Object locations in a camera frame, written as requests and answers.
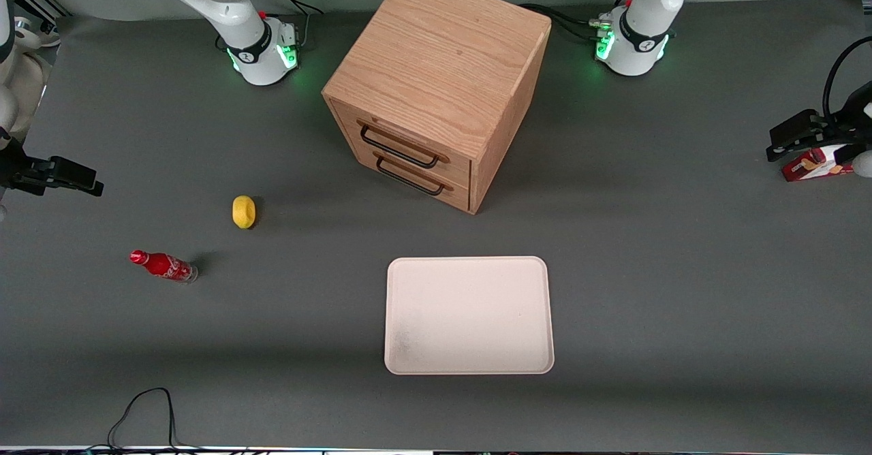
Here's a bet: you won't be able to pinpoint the cream rectangular plastic tray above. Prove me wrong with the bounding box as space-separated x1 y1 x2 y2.
384 256 555 375

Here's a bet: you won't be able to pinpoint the short black drawer handle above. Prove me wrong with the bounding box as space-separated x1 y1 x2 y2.
373 152 454 197

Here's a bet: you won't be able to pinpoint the wooden two-drawer cabinet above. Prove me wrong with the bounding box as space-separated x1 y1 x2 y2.
322 0 552 215

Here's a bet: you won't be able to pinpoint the red cola bottle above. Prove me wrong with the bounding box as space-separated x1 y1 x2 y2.
129 249 199 284

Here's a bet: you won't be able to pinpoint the black right arm base cables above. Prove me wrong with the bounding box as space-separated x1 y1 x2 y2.
259 0 325 51

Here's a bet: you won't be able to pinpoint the yellow lemon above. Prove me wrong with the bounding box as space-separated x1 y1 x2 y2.
232 195 258 230

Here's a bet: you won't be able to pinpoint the black arm base cables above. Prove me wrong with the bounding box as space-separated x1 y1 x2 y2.
520 0 638 42
259 0 325 51

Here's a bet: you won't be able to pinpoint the thin black looped cable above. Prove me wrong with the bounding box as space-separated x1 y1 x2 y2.
106 387 205 453

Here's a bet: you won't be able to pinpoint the black left arm base cables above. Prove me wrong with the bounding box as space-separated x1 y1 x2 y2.
520 0 638 42

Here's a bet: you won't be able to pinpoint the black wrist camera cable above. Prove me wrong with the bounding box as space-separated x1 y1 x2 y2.
822 35 872 126

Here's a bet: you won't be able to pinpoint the red tartan shortbread cookie box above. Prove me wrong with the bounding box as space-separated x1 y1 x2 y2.
781 144 860 183

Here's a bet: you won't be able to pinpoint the long black drawer handle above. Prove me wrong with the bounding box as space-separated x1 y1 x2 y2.
358 120 451 170

